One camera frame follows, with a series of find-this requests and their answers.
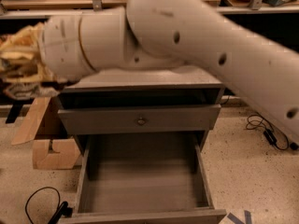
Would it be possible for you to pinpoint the brown chip bag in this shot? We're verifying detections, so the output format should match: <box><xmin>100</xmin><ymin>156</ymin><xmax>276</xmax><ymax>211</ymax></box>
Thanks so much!
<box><xmin>0</xmin><ymin>33</ymin><xmax>78</xmax><ymax>100</ymax></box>

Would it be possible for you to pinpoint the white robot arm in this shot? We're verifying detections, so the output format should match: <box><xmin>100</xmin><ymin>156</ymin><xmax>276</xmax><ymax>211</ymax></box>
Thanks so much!
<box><xmin>1</xmin><ymin>0</ymin><xmax>299</xmax><ymax>140</ymax></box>

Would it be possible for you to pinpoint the grey drawer cabinet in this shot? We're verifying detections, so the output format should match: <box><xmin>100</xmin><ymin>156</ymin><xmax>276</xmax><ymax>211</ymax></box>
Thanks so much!
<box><xmin>59</xmin><ymin>66</ymin><xmax>224</xmax><ymax>146</ymax></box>

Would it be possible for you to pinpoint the round brass drawer knob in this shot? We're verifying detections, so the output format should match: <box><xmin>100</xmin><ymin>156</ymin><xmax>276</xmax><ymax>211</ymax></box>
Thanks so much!
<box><xmin>137</xmin><ymin>117</ymin><xmax>147</xmax><ymax>126</ymax></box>

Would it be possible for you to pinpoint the open grey middle drawer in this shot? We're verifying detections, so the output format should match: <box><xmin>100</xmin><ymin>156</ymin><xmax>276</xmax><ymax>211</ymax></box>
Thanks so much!
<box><xmin>59</xmin><ymin>133</ymin><xmax>226</xmax><ymax>224</ymax></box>

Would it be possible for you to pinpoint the black table leg left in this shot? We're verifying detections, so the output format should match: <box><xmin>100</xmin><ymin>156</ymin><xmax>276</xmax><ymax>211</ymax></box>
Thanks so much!
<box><xmin>6</xmin><ymin>102</ymin><xmax>23</xmax><ymax>124</ymax></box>

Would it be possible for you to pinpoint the tall wooden block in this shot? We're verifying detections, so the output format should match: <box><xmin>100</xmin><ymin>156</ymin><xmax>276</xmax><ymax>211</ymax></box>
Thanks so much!
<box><xmin>11</xmin><ymin>97</ymin><xmax>50</xmax><ymax>146</ymax></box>

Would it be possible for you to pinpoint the notched wooden block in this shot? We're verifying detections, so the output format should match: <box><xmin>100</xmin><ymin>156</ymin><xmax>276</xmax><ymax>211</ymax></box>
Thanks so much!
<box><xmin>32</xmin><ymin>138</ymin><xmax>81</xmax><ymax>170</ymax></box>

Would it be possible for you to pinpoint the blue tape marker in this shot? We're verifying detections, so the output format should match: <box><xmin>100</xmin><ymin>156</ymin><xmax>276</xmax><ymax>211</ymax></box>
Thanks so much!
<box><xmin>227</xmin><ymin>210</ymin><xmax>253</xmax><ymax>224</ymax></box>

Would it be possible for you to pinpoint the black cable on floor left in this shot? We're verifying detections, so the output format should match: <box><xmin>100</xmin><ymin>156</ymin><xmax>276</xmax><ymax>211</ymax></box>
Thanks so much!
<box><xmin>24</xmin><ymin>186</ymin><xmax>74</xmax><ymax>224</ymax></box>

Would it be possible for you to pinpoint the black cable on floor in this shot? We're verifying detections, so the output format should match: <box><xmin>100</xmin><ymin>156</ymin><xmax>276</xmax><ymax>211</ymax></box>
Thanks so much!
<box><xmin>24</xmin><ymin>186</ymin><xmax>74</xmax><ymax>224</ymax></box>
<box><xmin>245</xmin><ymin>114</ymin><xmax>291</xmax><ymax>151</ymax></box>

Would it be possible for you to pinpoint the black cable on floor right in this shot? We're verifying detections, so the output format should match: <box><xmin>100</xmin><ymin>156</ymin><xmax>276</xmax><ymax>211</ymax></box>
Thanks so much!
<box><xmin>245</xmin><ymin>114</ymin><xmax>291</xmax><ymax>151</ymax></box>

